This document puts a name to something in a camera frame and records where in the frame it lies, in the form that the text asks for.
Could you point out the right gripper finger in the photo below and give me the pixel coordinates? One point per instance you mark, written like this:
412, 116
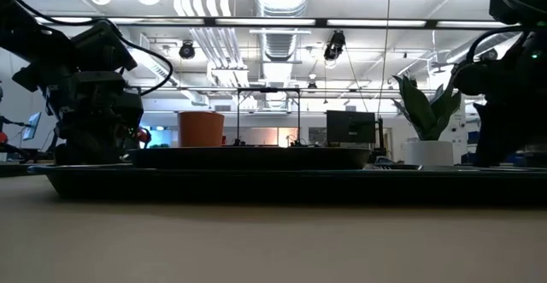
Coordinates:
515, 137
489, 137

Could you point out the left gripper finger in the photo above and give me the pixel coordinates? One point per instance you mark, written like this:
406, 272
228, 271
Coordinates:
107, 150
74, 150

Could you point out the red plastic cup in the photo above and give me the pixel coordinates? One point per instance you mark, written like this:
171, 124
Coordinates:
201, 129

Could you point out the dark grey round plate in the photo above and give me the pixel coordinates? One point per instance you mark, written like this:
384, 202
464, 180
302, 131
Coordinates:
248, 159

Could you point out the dark green tray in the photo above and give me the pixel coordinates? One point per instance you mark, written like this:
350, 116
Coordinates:
256, 184

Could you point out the tilted monitor on arm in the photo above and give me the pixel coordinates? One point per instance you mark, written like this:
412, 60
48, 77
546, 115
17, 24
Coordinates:
33, 125

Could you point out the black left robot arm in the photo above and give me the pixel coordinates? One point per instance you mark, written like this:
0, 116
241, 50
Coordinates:
30, 43

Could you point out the person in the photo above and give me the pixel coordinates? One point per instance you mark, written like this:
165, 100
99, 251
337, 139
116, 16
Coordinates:
2, 137
144, 137

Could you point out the black ceiling spotlight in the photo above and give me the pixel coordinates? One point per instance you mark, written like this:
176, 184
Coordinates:
335, 43
186, 51
489, 54

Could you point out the green plant in white pot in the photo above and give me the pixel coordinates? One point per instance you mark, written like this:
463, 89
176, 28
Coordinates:
428, 155

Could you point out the black monitor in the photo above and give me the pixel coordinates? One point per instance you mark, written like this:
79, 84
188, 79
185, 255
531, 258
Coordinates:
350, 127

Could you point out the beige table mat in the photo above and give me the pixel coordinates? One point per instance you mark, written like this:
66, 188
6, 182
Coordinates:
273, 244

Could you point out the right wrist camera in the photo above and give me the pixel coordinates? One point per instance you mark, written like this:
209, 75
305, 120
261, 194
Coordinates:
468, 80

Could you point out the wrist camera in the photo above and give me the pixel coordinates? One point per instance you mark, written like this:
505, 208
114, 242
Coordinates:
468, 80
102, 48

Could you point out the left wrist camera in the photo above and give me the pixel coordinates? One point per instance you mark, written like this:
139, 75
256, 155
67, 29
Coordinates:
102, 48

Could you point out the black background rig frame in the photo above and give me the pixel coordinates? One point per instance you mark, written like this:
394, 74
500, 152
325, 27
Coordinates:
238, 116

